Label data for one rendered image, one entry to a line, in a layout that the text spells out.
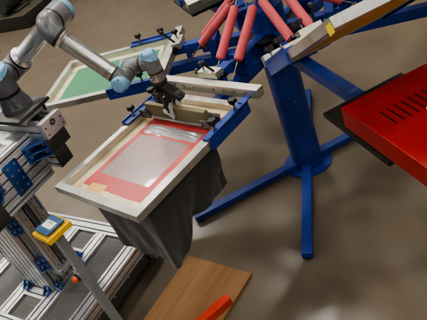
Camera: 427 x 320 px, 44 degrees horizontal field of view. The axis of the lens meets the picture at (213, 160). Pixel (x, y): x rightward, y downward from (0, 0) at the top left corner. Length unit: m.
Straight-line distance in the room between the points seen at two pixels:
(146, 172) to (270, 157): 1.56
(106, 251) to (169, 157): 1.08
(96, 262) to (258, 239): 0.97
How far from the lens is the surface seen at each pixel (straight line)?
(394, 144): 1.86
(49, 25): 2.42
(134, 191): 2.32
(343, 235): 3.11
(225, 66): 2.78
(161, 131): 2.62
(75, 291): 3.21
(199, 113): 2.44
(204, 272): 3.15
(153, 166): 2.41
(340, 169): 3.52
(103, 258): 3.29
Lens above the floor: 2.26
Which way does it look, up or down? 35 degrees down
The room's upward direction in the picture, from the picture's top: 23 degrees counter-clockwise
